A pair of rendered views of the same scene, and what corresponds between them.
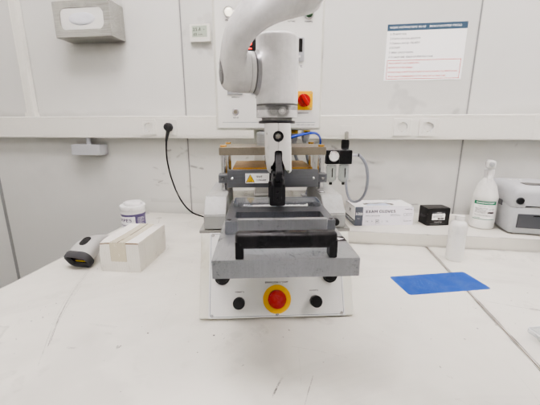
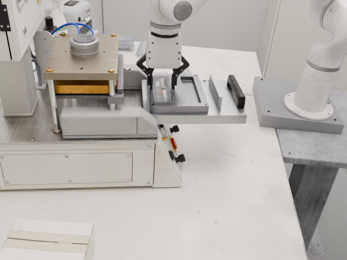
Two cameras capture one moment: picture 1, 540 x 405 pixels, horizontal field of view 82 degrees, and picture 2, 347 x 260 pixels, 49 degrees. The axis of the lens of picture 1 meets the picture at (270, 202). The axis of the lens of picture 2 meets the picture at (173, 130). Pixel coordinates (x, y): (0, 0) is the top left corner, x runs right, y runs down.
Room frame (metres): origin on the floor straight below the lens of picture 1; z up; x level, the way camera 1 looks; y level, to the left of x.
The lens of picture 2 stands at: (0.72, 1.00, 1.54)
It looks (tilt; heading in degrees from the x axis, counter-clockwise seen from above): 34 degrees down; 264
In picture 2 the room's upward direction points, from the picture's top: 4 degrees clockwise
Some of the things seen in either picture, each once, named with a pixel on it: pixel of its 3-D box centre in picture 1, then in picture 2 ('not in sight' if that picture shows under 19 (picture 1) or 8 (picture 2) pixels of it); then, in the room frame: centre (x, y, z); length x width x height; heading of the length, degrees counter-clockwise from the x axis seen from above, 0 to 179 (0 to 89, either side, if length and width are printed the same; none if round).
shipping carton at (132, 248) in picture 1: (135, 245); (49, 254); (0.92, 0.42, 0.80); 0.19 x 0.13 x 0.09; 172
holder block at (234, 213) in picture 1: (277, 214); (175, 92); (0.62, -0.02, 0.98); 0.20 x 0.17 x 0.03; 93
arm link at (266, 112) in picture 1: (276, 113); (166, 26); (0.66, -0.01, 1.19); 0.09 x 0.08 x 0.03; 3
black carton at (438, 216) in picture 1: (434, 214); not in sight; (1.16, -0.63, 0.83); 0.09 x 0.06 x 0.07; 94
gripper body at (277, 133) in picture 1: (276, 144); (163, 47); (0.66, -0.01, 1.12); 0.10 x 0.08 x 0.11; 3
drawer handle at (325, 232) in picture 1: (286, 243); (235, 90); (0.43, -0.02, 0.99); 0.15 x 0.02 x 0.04; 93
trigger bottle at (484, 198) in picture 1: (485, 194); (58, 21); (1.12, -0.79, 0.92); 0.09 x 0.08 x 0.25; 152
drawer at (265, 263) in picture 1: (279, 227); (191, 96); (0.57, -0.02, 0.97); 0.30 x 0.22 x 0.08; 3
